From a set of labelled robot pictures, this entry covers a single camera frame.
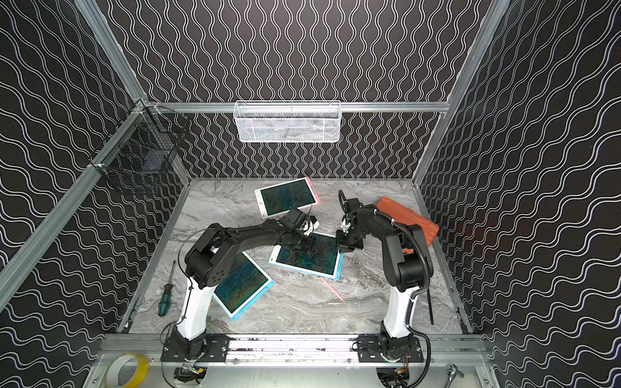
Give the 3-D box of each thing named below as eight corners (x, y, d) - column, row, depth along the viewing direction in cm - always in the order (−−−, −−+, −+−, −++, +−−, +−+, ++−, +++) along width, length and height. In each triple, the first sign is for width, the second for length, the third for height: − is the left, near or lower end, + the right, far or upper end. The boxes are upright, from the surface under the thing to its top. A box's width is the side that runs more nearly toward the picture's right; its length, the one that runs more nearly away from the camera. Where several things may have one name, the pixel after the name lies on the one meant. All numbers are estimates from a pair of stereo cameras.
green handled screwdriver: (160, 316, 83) (156, 314, 81) (173, 264, 95) (169, 261, 93) (167, 315, 83) (164, 313, 81) (179, 263, 95) (176, 260, 93)
